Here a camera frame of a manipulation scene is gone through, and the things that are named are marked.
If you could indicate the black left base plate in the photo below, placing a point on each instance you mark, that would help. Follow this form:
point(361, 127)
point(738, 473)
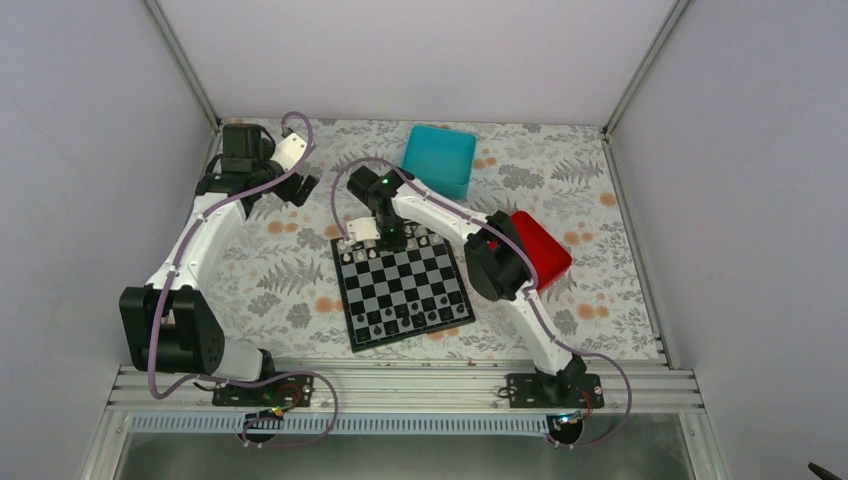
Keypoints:
point(290, 390)

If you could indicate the floral table mat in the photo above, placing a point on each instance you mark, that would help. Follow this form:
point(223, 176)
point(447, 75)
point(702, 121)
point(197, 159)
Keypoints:
point(276, 286)

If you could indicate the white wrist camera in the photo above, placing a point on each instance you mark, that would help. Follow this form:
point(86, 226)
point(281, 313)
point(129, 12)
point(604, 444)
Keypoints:
point(289, 151)
point(363, 229)

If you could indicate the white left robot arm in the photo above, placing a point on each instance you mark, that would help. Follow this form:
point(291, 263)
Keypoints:
point(169, 325)

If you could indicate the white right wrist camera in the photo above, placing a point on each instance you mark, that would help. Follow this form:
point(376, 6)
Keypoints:
point(363, 229)

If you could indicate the teal square box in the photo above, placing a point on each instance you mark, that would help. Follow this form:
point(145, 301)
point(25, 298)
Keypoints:
point(441, 158)

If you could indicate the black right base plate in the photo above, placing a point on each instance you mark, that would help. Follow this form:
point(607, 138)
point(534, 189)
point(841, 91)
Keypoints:
point(537, 391)

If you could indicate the red piece tray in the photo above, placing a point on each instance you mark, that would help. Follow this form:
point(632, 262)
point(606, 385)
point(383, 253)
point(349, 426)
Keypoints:
point(550, 259)

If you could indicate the black white chessboard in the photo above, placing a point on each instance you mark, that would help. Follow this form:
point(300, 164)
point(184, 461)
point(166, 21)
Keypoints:
point(382, 289)

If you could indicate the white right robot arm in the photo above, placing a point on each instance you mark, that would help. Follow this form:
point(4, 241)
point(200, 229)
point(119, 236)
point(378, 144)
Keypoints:
point(498, 267)

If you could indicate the aluminium rail frame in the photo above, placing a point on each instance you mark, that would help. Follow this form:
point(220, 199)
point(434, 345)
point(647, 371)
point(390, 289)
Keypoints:
point(449, 386)

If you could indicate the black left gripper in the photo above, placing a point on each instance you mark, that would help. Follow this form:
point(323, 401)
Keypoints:
point(287, 192)

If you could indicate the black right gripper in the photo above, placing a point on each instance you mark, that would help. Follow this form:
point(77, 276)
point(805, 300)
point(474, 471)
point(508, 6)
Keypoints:
point(397, 242)

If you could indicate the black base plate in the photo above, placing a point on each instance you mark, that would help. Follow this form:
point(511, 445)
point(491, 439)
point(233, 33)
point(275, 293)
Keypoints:
point(290, 390)
point(537, 391)

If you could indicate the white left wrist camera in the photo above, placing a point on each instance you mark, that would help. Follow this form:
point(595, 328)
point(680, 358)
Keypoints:
point(289, 151)

